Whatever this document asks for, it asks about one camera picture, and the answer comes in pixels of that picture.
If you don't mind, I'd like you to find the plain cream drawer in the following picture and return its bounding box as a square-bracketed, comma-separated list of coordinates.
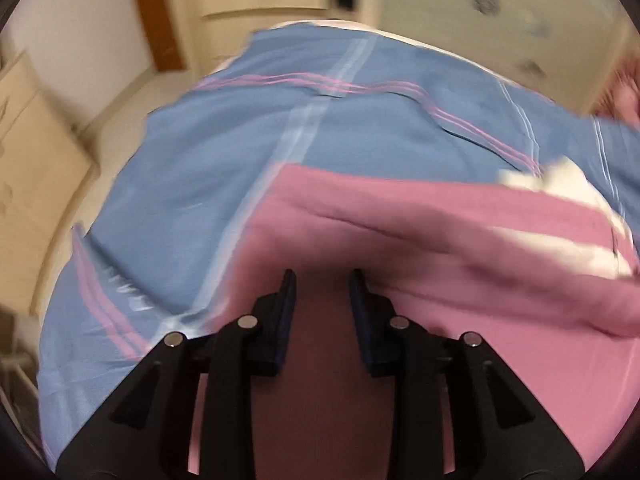
[202, 10, 321, 63]

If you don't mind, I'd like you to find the floral frosted wardrobe door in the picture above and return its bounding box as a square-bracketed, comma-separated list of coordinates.
[370, 0, 636, 111]

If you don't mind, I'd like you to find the beige bedside cabinet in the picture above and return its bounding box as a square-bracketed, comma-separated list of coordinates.
[0, 50, 98, 311]

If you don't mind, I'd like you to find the cream and pink hooded jacket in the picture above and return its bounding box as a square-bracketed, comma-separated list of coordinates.
[187, 157, 640, 480]

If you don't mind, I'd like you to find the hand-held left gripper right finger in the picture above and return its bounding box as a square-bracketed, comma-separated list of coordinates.
[349, 269, 586, 480]

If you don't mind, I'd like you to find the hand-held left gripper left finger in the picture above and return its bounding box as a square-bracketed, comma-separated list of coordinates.
[55, 269, 297, 480]

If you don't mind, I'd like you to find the pink quilt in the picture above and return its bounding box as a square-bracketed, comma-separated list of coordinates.
[597, 55, 640, 123]

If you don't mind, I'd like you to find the brown wooden door frame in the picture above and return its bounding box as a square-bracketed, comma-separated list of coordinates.
[131, 0, 186, 73]

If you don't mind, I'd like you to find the cream wardrobe drawer unit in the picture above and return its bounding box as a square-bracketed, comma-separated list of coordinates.
[187, 0, 373, 68]

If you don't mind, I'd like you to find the blue plaid bed cover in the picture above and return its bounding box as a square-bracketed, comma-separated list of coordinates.
[37, 17, 640, 471]

